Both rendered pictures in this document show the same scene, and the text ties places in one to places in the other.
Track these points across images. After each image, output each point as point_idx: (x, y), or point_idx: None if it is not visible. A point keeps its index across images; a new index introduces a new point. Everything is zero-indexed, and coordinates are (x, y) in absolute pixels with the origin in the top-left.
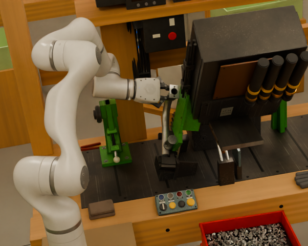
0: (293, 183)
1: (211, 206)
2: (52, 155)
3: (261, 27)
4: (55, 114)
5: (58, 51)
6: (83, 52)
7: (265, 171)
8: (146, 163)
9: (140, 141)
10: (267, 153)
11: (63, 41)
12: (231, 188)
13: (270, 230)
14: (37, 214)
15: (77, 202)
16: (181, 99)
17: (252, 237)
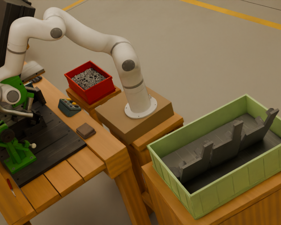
0: (38, 82)
1: (65, 97)
2: (22, 204)
3: None
4: (97, 31)
5: (59, 14)
6: (59, 8)
7: None
8: (28, 141)
9: None
10: None
11: (50, 13)
12: (47, 98)
13: (76, 78)
14: (97, 164)
15: (78, 153)
16: (9, 79)
17: (84, 80)
